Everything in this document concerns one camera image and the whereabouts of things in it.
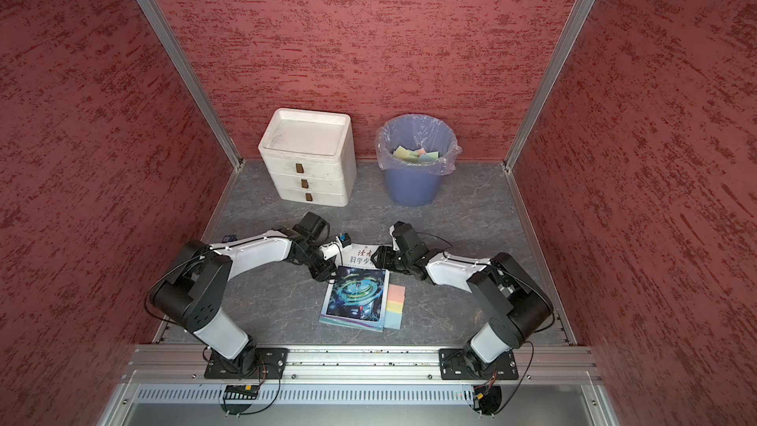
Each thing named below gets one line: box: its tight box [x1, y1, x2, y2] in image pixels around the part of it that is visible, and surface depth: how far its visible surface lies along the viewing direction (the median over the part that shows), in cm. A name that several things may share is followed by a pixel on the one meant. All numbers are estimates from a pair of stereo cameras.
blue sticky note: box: [384, 310, 404, 330], surface depth 83 cm
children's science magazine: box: [319, 244, 391, 333], surface depth 87 cm
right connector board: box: [473, 384, 502, 416], surface depth 72 cm
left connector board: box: [223, 384, 260, 400], surface depth 74 cm
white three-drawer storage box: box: [258, 107, 358, 208], surface depth 97 cm
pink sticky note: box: [387, 284, 406, 303], surface depth 87 cm
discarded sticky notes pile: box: [392, 144, 441, 161], surface depth 106 cm
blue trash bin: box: [377, 113, 459, 208], surface depth 101 cm
